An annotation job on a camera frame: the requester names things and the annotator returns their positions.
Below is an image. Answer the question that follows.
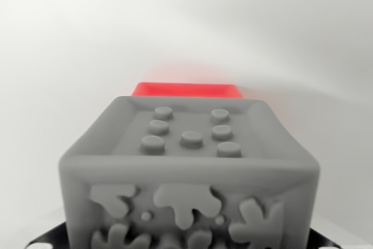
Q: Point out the grey embossed soft cube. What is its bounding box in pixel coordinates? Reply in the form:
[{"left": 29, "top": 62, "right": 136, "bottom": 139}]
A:
[{"left": 58, "top": 96, "right": 321, "bottom": 249}]

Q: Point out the black-padded silver gripper right finger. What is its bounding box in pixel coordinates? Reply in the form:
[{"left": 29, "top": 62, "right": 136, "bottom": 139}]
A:
[{"left": 308, "top": 213, "right": 373, "bottom": 249}]

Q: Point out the black-padded silver gripper left finger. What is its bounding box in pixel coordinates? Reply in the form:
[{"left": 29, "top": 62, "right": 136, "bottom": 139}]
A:
[{"left": 0, "top": 206, "right": 70, "bottom": 249}]

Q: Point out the red embossed soft cube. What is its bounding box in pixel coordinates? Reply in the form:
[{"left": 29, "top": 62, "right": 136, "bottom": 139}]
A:
[{"left": 131, "top": 82, "right": 244, "bottom": 100}]

